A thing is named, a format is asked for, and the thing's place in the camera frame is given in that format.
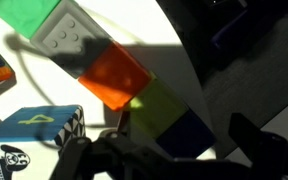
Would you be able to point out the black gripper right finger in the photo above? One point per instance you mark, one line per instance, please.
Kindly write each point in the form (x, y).
(274, 156)

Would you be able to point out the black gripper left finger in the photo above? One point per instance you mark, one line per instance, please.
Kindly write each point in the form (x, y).
(110, 156)

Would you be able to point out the blue block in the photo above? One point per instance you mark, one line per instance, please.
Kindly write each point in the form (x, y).
(187, 136)

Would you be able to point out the yellow-green block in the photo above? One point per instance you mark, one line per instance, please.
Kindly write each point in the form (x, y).
(157, 110)

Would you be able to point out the orange block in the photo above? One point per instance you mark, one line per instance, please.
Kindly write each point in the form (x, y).
(114, 76)

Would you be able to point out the white dotted block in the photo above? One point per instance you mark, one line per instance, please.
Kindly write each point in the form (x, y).
(67, 30)

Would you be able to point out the green block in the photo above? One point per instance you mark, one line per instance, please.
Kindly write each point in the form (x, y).
(24, 15)

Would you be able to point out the triangle patterned soft cube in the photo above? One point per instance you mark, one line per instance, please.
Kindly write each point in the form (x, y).
(27, 123)

